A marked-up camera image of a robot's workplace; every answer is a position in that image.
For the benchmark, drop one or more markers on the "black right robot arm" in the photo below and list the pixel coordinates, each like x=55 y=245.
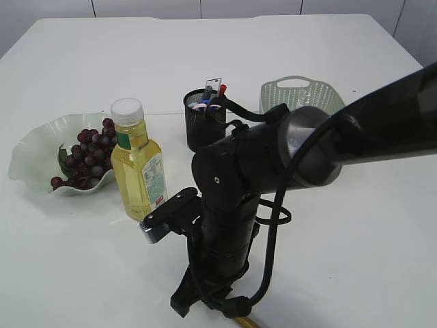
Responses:
x=306 y=148

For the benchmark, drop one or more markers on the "red glitter pen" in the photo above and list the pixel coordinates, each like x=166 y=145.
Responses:
x=222 y=90

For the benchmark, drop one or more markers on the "gold glitter pen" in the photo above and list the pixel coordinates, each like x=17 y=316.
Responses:
x=246 y=322

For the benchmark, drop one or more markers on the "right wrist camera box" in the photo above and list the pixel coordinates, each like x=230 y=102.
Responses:
x=167 y=215

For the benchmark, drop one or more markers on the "green plastic woven basket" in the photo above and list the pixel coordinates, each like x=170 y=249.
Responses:
x=297 y=92

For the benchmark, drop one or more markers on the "clear plastic ruler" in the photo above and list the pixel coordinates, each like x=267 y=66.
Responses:
x=215 y=84

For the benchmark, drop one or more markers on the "blue safety scissors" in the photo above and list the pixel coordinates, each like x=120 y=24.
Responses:
x=205 y=100

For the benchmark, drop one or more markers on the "green wavy plastic plate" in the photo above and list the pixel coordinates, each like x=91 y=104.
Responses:
x=35 y=157

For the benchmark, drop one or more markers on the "yellow oil bottle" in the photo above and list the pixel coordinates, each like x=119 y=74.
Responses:
x=137 y=161

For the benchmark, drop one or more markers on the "black mesh pen holder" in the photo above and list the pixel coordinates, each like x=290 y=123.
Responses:
x=201 y=127

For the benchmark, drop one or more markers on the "silver glitter pen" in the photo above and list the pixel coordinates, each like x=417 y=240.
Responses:
x=207 y=93

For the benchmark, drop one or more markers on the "clear plastic sheet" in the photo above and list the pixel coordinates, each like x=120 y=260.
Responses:
x=304 y=97

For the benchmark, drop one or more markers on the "pink safety scissors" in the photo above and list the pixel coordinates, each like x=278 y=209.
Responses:
x=194 y=108

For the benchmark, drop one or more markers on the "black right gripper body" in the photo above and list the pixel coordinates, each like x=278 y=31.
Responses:
x=218 y=248

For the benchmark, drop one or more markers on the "purple artificial grape bunch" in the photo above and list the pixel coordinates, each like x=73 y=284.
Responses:
x=85 y=164

